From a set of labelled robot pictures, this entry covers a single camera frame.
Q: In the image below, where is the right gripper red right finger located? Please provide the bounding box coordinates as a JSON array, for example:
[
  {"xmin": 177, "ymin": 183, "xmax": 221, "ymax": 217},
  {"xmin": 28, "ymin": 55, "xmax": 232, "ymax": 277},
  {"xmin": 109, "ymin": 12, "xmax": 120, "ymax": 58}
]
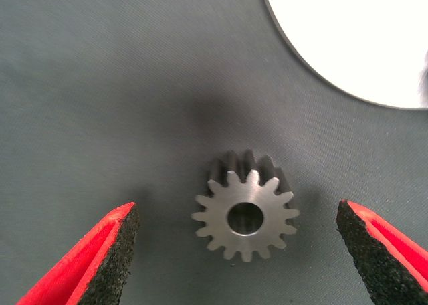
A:
[{"xmin": 335, "ymin": 199, "xmax": 428, "ymax": 305}]

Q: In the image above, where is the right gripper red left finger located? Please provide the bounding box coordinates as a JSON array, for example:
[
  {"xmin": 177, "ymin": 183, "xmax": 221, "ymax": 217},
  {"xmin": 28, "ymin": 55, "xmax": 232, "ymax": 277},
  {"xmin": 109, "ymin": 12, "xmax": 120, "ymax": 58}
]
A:
[{"xmin": 15, "ymin": 201, "xmax": 141, "ymax": 305}]

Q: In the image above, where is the dark grey table cloth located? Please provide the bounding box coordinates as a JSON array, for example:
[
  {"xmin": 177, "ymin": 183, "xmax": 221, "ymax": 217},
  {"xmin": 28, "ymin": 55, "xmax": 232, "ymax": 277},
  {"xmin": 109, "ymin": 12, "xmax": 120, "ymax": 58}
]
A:
[{"xmin": 0, "ymin": 0, "xmax": 428, "ymax": 305}]

